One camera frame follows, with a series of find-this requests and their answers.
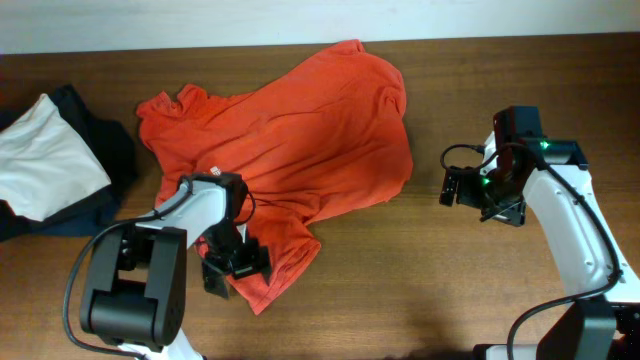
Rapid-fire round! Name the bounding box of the orange printed t-shirt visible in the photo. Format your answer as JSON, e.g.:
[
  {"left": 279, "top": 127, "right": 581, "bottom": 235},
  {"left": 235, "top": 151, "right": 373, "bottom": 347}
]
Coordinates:
[{"left": 136, "top": 40, "right": 413, "bottom": 313}]

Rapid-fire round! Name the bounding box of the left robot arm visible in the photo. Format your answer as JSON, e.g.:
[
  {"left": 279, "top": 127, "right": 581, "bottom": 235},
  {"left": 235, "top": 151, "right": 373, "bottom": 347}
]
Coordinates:
[{"left": 66, "top": 173, "right": 271, "bottom": 359}]

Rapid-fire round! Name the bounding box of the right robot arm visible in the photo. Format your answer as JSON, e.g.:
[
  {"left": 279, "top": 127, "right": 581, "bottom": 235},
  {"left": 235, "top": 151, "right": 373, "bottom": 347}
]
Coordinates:
[{"left": 439, "top": 106, "right": 639, "bottom": 359}]

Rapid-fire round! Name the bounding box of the black garment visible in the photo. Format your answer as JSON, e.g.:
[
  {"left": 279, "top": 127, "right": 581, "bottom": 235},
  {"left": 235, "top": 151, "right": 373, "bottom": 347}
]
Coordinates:
[{"left": 1, "top": 84, "right": 138, "bottom": 241}]

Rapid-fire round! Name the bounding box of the white folded garment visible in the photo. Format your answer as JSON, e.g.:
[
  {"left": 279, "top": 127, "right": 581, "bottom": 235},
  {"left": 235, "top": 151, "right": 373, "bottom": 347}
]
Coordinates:
[{"left": 1, "top": 94, "right": 111, "bottom": 221}]

